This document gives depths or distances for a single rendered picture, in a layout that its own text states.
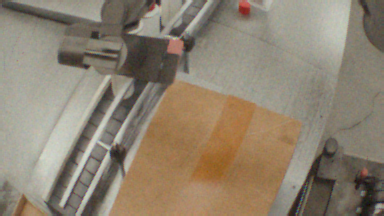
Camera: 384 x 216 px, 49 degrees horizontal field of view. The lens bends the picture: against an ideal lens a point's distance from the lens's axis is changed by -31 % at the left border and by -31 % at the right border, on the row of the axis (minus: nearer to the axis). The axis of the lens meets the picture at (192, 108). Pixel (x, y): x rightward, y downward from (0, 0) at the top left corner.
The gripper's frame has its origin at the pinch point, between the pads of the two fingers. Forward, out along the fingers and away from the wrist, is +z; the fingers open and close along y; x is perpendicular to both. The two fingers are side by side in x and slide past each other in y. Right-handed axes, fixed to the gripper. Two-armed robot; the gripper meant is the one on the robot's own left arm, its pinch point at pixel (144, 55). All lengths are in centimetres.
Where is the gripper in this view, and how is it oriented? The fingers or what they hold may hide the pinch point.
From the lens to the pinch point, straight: 93.5
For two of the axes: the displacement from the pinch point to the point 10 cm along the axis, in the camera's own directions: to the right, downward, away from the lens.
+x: -2.1, 9.7, 1.0
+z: 1.9, -0.6, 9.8
